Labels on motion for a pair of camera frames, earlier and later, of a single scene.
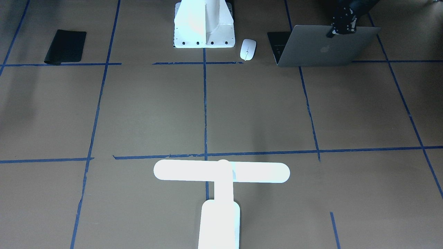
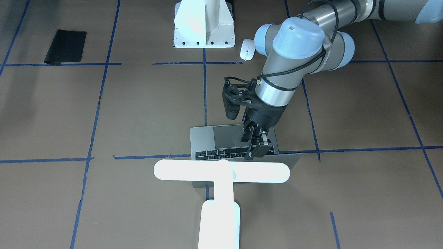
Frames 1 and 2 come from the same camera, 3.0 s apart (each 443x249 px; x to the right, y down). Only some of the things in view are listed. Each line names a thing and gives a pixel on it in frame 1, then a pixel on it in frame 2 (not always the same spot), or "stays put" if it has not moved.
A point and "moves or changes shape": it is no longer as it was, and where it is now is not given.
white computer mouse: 247,49 stays put
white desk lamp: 219,222 stays put
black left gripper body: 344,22 → 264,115
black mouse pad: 66,46 stays put
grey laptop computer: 309,46 moves or changes shape
